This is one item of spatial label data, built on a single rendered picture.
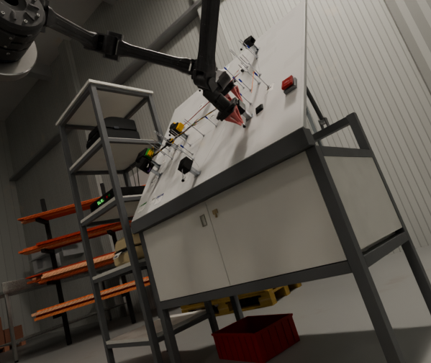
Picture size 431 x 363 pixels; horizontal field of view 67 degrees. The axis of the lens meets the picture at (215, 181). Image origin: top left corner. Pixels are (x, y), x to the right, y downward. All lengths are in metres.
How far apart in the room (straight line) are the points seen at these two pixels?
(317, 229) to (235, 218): 0.37
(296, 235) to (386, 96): 3.24
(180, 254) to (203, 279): 0.18
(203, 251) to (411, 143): 3.10
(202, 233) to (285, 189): 0.50
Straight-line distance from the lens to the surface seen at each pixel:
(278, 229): 1.29
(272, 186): 1.29
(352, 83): 4.45
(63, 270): 5.08
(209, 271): 1.58
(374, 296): 1.20
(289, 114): 1.30
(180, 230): 1.68
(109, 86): 2.43
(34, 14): 0.85
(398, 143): 4.22
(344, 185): 1.28
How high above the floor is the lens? 0.53
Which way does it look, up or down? 13 degrees up
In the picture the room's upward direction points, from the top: 17 degrees counter-clockwise
